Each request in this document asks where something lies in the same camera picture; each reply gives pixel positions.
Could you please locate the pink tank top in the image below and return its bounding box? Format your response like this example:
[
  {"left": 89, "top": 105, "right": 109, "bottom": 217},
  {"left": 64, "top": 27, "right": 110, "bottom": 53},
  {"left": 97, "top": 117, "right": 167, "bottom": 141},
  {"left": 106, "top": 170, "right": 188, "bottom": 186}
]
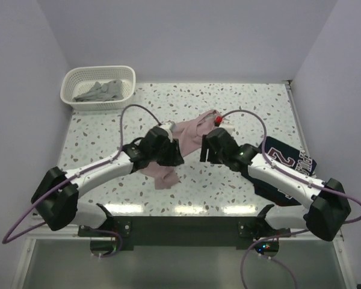
[{"left": 141, "top": 110, "right": 221, "bottom": 190}]

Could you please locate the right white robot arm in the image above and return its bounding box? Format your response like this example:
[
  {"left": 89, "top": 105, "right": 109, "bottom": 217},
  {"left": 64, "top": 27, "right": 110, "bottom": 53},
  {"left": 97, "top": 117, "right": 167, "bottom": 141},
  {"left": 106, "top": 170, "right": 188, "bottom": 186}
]
[{"left": 200, "top": 128, "right": 351, "bottom": 241}]

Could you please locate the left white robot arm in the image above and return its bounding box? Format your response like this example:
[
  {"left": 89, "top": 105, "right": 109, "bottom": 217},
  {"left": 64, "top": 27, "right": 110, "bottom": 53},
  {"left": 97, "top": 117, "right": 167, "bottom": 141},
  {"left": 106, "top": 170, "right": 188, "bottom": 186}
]
[{"left": 31, "top": 122, "right": 184, "bottom": 236}]

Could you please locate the navy lettered tank top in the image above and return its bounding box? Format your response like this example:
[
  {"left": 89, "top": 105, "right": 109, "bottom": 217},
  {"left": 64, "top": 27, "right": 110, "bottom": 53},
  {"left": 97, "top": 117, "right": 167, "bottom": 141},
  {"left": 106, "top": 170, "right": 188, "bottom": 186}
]
[{"left": 241, "top": 136, "right": 317, "bottom": 207}]

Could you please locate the grey tank top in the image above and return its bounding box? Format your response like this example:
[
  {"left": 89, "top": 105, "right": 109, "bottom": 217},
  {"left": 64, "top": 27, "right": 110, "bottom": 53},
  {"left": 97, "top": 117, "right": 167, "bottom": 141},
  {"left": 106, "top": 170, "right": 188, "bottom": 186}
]
[{"left": 73, "top": 79, "right": 123, "bottom": 102}]

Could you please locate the white plastic basket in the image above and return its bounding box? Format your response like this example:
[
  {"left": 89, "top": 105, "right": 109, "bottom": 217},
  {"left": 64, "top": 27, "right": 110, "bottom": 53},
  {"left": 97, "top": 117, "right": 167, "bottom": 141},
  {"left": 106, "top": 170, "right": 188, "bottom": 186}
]
[{"left": 60, "top": 66, "right": 136, "bottom": 111}]

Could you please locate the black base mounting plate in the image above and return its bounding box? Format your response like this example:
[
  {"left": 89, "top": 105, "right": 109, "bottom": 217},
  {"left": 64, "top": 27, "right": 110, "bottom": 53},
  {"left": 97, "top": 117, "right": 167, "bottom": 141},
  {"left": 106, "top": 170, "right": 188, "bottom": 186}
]
[{"left": 78, "top": 215, "right": 291, "bottom": 252}]

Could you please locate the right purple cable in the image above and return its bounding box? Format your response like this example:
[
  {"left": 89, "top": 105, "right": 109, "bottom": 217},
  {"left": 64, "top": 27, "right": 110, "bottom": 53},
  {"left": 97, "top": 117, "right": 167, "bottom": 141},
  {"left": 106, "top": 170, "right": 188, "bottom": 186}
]
[{"left": 221, "top": 108, "right": 361, "bottom": 289}]

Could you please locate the aluminium frame rail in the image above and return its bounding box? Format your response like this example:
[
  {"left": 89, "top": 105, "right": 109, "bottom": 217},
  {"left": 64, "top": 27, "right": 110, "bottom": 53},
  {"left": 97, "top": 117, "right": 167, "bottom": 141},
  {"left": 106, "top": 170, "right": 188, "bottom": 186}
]
[{"left": 284, "top": 85, "right": 357, "bottom": 289}]

